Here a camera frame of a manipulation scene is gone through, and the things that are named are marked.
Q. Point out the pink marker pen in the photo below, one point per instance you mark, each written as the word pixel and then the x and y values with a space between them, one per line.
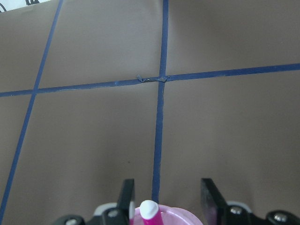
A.
pixel 150 213

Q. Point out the pink mesh cup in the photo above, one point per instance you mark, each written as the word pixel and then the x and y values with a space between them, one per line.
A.
pixel 170 216

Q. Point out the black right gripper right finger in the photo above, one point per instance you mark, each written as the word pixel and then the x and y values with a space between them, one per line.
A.
pixel 217 211

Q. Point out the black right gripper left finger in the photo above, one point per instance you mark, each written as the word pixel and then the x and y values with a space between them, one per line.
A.
pixel 121 212

